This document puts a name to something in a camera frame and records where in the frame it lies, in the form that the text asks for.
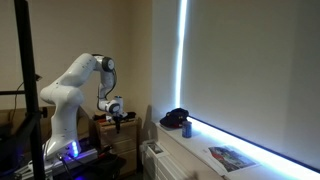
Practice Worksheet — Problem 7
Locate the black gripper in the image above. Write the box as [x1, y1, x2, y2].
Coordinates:
[112, 115, 123, 135]

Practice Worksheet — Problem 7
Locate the light wooden nightstand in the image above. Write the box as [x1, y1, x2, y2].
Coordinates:
[94, 116, 142, 178]

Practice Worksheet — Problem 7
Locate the black orange bar clamp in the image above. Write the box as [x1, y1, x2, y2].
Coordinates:
[96, 144, 114, 158]

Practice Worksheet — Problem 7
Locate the black robot cart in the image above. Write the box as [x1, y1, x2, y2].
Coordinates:
[0, 133, 128, 180]

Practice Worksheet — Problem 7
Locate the white framed photo card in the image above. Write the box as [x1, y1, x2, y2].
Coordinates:
[145, 141, 165, 157]

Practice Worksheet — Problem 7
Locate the navy baseball cap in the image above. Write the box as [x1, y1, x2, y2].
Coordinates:
[158, 107, 191, 130]

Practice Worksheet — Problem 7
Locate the white radiator cover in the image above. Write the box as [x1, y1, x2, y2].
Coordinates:
[141, 139, 221, 180]

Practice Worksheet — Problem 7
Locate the blue drink can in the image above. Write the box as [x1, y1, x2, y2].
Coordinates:
[181, 120, 193, 139]

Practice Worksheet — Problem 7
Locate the white window sill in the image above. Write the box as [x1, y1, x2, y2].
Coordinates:
[155, 116, 320, 180]

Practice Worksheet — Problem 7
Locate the brown leather sofa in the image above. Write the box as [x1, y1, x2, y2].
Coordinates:
[0, 105, 94, 158]

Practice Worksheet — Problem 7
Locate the colourful magazine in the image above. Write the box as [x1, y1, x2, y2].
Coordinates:
[201, 144, 260, 177]

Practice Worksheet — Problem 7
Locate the white window blind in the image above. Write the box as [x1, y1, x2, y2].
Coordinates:
[179, 0, 320, 172]

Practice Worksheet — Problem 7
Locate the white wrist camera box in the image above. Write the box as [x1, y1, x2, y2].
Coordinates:
[113, 111, 130, 120]

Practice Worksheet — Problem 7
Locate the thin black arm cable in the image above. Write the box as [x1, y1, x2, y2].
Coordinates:
[96, 68, 118, 112]

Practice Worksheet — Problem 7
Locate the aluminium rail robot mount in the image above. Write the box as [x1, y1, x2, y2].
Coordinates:
[14, 145, 101, 179]

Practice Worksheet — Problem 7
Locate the black camera stand pole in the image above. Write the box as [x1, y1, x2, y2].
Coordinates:
[0, 0, 48, 180]

